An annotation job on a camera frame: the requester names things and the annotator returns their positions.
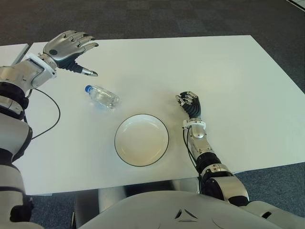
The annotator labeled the white plate with black rim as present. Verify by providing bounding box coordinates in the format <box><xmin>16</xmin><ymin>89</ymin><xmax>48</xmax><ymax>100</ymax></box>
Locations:
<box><xmin>114</xmin><ymin>114</ymin><xmax>170</xmax><ymax>167</ymax></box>

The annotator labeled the neighbouring white table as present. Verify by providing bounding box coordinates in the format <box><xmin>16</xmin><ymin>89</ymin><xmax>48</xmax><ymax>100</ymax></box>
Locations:
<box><xmin>0</xmin><ymin>43</ymin><xmax>29</xmax><ymax>66</ymax></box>

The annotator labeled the grey table leg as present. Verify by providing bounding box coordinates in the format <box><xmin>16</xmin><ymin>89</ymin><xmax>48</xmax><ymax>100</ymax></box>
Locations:
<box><xmin>73</xmin><ymin>186</ymin><xmax>124</xmax><ymax>227</ymax></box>

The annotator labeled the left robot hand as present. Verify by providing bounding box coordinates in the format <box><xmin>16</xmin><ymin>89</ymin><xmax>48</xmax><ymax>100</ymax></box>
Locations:
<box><xmin>42</xmin><ymin>30</ymin><xmax>100</xmax><ymax>77</ymax></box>

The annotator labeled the grey robot torso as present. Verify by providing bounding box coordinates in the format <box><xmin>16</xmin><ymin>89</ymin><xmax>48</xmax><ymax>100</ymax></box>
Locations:
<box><xmin>78</xmin><ymin>190</ymin><xmax>305</xmax><ymax>229</ymax></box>

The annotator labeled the clear bottle with blue cap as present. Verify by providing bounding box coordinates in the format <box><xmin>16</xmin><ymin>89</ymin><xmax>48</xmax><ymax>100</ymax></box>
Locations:
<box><xmin>84</xmin><ymin>85</ymin><xmax>121</xmax><ymax>110</ymax></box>

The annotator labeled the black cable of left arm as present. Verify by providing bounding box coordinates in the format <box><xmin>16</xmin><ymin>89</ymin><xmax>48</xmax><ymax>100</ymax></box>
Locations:
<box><xmin>23</xmin><ymin>88</ymin><xmax>61</xmax><ymax>140</ymax></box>

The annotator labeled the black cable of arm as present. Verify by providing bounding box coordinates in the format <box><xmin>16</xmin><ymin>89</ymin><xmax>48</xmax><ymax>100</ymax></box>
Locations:
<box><xmin>23</xmin><ymin>88</ymin><xmax>61</xmax><ymax>140</ymax></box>
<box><xmin>182</xmin><ymin>127</ymin><xmax>202</xmax><ymax>177</ymax></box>

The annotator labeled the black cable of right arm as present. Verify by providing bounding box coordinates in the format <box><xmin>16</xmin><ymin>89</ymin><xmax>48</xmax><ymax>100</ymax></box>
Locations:
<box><xmin>182</xmin><ymin>127</ymin><xmax>202</xmax><ymax>177</ymax></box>

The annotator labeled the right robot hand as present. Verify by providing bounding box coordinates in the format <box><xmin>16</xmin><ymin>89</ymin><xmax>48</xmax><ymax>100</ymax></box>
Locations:
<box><xmin>175</xmin><ymin>90</ymin><xmax>202</xmax><ymax>119</ymax></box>

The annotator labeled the white table leg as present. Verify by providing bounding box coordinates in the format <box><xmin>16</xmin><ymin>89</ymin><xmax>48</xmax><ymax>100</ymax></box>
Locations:
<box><xmin>166</xmin><ymin>179</ymin><xmax>200</xmax><ymax>194</ymax></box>

